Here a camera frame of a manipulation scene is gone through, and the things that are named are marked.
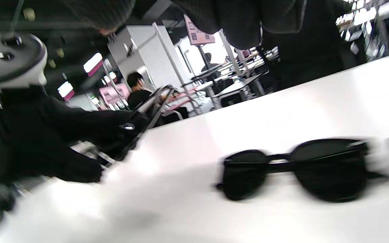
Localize white pink light panel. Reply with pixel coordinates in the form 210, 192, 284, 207
83, 52, 104, 77
58, 81, 75, 102

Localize black sunglasses thin temples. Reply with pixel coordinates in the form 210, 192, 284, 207
215, 137, 389, 204

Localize person's left hand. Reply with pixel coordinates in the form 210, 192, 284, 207
0, 87, 148, 185

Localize white square pillar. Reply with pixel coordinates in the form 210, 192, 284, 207
107, 25, 190, 100

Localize person's right hand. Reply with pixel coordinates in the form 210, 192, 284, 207
63, 0, 307, 51

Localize grey white VR controller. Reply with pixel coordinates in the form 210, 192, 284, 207
0, 32, 48, 89

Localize black mesh office chair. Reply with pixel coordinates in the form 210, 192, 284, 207
260, 0, 360, 91

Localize white aluminium post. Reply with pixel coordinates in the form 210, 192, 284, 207
152, 22, 202, 116

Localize black aviator sunglasses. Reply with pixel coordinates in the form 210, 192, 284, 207
119, 84, 177, 162

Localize white pink poster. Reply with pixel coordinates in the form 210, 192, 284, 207
183, 14, 216, 46

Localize grey office desk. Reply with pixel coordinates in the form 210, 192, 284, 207
211, 74, 266, 109

